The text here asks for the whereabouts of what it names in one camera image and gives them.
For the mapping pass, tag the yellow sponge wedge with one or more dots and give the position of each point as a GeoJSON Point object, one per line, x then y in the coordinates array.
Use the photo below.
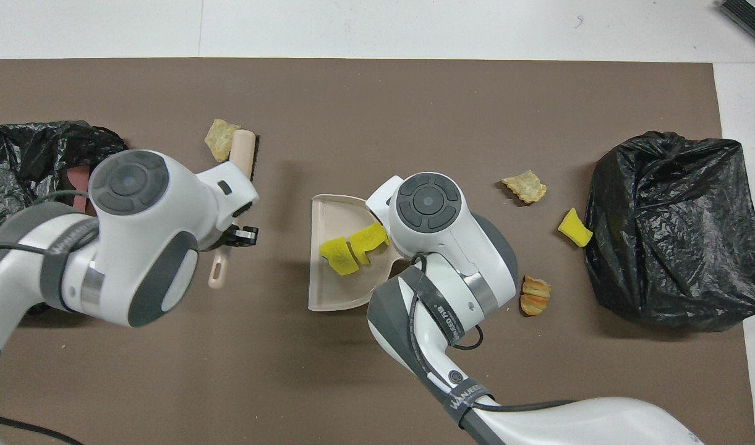
{"type": "Point", "coordinates": [574, 227]}

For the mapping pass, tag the black bin bag fully covering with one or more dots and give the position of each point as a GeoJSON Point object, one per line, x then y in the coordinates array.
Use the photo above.
{"type": "Point", "coordinates": [674, 235]}

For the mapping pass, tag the brown table mat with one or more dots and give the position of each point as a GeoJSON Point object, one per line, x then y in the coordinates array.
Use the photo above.
{"type": "Point", "coordinates": [365, 111]}

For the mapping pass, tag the notched yellow sponge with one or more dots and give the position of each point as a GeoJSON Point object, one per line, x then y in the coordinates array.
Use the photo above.
{"type": "Point", "coordinates": [370, 238]}

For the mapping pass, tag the pale crusty bread chunk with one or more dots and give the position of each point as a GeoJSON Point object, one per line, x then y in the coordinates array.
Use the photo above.
{"type": "Point", "coordinates": [219, 139]}

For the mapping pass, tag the dark ribbed object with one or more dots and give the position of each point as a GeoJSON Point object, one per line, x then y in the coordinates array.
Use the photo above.
{"type": "Point", "coordinates": [751, 18]}

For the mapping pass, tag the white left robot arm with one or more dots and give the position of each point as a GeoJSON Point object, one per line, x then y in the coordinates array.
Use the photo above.
{"type": "Point", "coordinates": [142, 235]}

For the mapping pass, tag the pink bin box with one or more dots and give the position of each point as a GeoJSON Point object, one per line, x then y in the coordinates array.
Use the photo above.
{"type": "Point", "coordinates": [77, 179]}

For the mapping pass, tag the striped croissant piece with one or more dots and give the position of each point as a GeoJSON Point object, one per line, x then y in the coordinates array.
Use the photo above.
{"type": "Point", "coordinates": [535, 296]}

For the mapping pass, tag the beige plastic dustpan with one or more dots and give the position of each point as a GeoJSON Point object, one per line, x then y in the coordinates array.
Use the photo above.
{"type": "Point", "coordinates": [331, 290]}

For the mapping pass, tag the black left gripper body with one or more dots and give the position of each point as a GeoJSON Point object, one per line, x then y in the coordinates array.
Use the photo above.
{"type": "Point", "coordinates": [246, 237]}

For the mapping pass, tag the beige hand brush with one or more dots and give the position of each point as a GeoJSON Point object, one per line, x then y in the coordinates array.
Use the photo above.
{"type": "Point", "coordinates": [241, 151]}

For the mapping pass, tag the wavy yellow sponge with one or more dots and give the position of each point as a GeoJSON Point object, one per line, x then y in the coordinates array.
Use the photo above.
{"type": "Point", "coordinates": [339, 258]}

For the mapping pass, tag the black bin bag showing box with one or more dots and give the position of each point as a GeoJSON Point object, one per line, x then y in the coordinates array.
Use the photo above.
{"type": "Point", "coordinates": [25, 148]}

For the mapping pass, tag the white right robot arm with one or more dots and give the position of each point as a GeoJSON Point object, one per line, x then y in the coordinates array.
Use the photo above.
{"type": "Point", "coordinates": [439, 235]}

